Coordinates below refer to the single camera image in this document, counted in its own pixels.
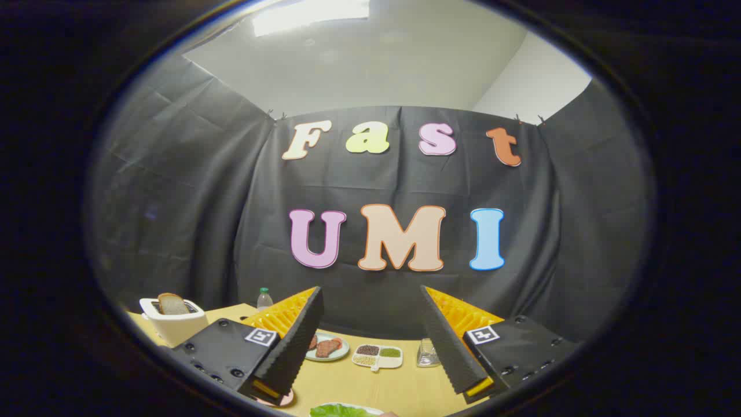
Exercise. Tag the light green plate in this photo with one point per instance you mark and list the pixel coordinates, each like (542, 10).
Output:
(341, 353)

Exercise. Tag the clear glass holder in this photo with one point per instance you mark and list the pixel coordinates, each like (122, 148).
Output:
(427, 354)

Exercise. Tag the plain bread slice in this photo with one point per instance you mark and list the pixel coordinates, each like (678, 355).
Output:
(172, 304)

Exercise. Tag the green lettuce leaf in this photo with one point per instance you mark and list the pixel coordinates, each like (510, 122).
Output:
(341, 412)

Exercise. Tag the white divided seed dish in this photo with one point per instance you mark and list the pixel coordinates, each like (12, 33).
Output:
(377, 356)

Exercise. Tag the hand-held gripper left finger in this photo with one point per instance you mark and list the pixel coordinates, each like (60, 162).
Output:
(292, 347)

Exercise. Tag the pink plate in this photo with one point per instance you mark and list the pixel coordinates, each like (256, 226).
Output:
(285, 399)

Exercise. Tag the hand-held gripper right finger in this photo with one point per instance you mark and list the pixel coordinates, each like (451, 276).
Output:
(451, 353)

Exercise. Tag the white toaster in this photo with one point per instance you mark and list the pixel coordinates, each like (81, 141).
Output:
(173, 331)

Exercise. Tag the clear plastic water bottle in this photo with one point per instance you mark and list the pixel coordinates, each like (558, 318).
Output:
(264, 300)

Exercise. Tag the white plate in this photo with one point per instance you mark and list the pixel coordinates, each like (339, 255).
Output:
(375, 409)

